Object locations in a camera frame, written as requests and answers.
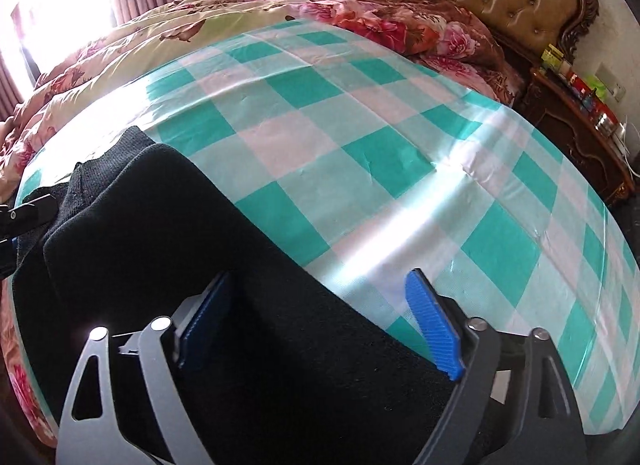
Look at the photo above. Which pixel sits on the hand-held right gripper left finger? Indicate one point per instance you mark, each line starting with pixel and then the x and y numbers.
pixel 202 325

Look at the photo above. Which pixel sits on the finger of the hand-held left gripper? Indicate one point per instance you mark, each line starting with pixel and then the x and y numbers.
pixel 6 260
pixel 30 215

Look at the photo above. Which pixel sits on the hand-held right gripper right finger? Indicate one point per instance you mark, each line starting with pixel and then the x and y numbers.
pixel 432 325

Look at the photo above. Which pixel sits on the black pants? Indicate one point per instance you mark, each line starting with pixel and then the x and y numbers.
pixel 200 225

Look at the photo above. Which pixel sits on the green white checked tablecloth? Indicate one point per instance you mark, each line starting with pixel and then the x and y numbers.
pixel 350 170

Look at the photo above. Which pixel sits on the dark wooden nightstand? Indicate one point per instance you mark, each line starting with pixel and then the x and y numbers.
pixel 575 145

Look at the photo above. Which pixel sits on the white power strip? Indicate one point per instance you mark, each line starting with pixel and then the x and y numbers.
pixel 624 140

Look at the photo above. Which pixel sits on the round silver tin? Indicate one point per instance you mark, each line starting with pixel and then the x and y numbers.
pixel 607 122

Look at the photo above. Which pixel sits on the yellow jar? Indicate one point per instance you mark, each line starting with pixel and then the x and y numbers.
pixel 552 57

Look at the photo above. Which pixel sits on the red floral quilt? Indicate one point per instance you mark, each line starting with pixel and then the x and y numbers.
pixel 400 20

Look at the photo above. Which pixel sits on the grey wall socket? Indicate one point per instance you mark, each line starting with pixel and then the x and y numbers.
pixel 612 80

